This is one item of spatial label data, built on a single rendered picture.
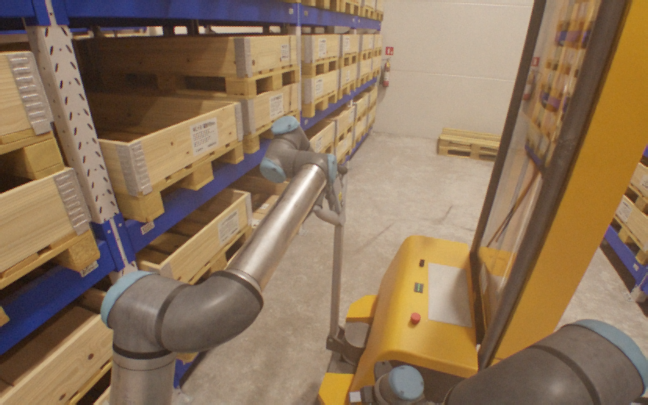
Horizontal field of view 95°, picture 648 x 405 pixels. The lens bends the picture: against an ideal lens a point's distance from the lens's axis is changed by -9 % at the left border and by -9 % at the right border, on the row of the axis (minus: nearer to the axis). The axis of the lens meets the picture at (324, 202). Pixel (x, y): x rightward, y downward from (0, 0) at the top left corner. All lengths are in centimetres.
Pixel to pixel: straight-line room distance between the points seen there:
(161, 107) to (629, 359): 228
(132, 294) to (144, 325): 6
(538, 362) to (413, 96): 650
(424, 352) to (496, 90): 598
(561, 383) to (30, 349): 159
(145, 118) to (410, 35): 528
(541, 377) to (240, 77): 190
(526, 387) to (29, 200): 120
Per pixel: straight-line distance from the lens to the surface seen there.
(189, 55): 223
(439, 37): 673
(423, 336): 136
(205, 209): 239
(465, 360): 134
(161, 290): 63
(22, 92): 117
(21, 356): 163
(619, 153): 100
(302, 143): 110
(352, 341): 187
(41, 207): 121
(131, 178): 143
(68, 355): 146
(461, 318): 146
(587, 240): 108
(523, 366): 49
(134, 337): 66
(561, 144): 96
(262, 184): 317
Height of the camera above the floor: 190
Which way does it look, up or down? 28 degrees down
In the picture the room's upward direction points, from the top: 1 degrees clockwise
